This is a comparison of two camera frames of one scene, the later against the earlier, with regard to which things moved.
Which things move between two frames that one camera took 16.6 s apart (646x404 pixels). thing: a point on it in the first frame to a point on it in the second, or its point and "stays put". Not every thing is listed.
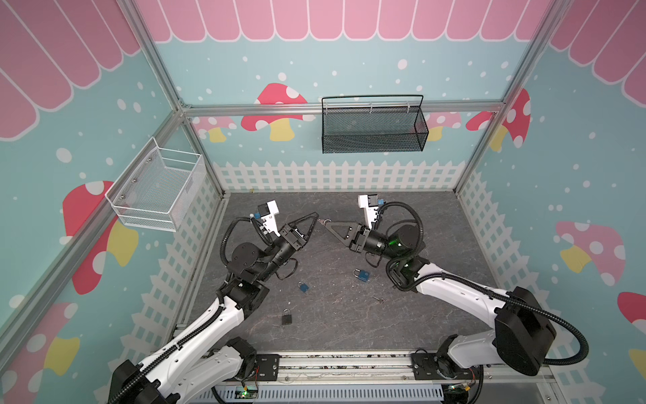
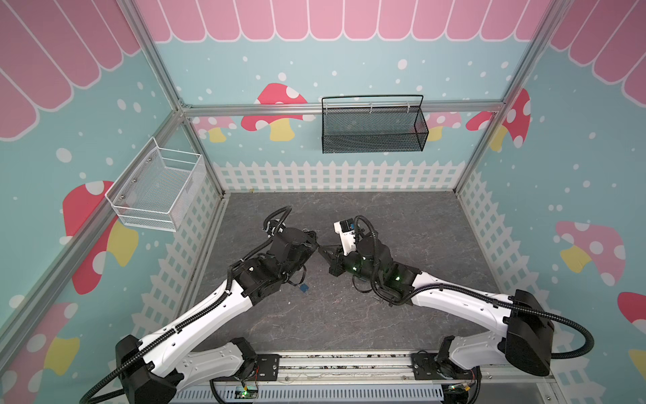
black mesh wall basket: [373, 124] stays put
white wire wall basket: [153, 192] stays put
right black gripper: [357, 237] to [338, 259]
